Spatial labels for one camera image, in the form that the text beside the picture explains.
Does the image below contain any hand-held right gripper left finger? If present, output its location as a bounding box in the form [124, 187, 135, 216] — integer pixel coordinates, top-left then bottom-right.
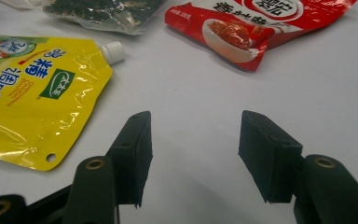
[105, 110, 154, 208]

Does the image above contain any clear dried seaweed bag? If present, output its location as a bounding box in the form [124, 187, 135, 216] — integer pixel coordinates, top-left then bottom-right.
[0, 0, 170, 35]

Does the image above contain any yellow spout pouch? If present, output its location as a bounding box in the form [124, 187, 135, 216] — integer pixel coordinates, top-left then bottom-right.
[0, 35, 126, 173]

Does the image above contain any red sauce packet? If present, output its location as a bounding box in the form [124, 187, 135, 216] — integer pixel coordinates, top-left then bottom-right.
[164, 0, 358, 73]

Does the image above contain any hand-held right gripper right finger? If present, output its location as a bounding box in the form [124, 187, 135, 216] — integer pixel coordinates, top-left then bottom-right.
[238, 109, 304, 203]

